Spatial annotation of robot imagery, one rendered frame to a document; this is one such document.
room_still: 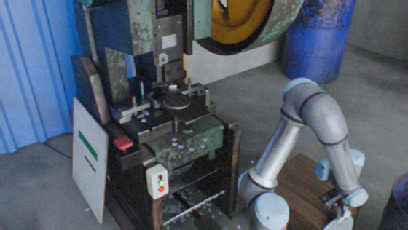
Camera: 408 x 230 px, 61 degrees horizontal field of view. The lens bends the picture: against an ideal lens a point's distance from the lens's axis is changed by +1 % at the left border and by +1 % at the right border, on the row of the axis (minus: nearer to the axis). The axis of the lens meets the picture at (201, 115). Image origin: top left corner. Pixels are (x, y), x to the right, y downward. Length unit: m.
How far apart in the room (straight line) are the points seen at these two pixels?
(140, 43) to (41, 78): 1.40
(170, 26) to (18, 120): 1.60
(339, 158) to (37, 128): 2.19
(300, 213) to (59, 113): 1.91
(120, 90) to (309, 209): 1.09
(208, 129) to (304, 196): 0.58
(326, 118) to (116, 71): 1.05
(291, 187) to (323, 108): 0.80
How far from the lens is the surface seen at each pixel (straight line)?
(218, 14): 1.82
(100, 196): 2.05
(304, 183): 1.89
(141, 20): 1.40
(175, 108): 1.58
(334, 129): 1.13
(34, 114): 2.77
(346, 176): 1.31
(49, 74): 2.71
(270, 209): 1.27
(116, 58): 1.74
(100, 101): 1.85
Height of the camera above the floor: 1.59
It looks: 32 degrees down
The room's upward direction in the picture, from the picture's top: straight up
